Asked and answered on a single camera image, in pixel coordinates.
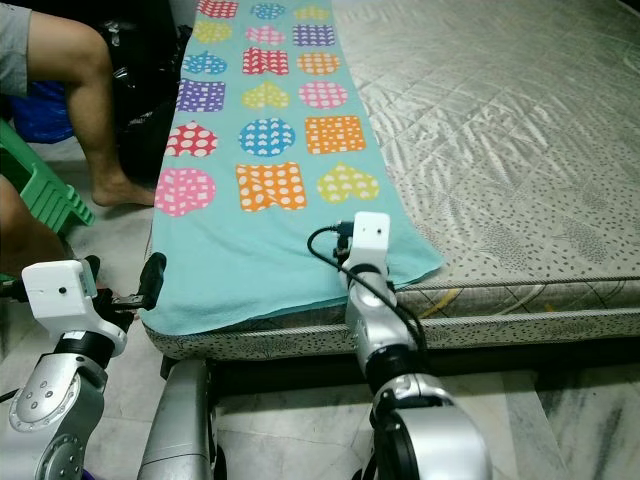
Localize teal blanket colourful hearts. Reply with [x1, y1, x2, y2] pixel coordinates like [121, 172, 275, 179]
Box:
[150, 0, 444, 336]

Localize person's bare leg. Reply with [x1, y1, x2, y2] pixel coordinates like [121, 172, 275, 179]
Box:
[25, 10, 156, 209]
[0, 175, 66, 276]

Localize green plastic stool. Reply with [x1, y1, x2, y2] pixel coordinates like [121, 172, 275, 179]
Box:
[0, 120, 94, 286]

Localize silver left robot leg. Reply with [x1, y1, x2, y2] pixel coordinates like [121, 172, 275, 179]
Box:
[140, 360, 211, 480]

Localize blue plastic bag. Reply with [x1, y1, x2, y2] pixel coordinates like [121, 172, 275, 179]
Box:
[32, 80, 73, 143]

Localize black bag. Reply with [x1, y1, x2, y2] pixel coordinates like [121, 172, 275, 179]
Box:
[105, 18, 186, 188]

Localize white quilted mattress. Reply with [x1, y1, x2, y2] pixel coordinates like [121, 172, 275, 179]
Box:
[145, 0, 640, 361]

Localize grey shorts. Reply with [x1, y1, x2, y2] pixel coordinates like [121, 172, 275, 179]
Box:
[0, 0, 33, 96]

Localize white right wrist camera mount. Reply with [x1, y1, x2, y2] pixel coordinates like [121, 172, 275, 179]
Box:
[345, 212, 393, 273]

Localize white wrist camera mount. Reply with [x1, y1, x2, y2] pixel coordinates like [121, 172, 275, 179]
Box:
[22, 260, 131, 356]
[345, 212, 393, 273]

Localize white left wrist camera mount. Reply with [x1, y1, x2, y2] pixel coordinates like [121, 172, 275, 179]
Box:
[22, 260, 131, 356]

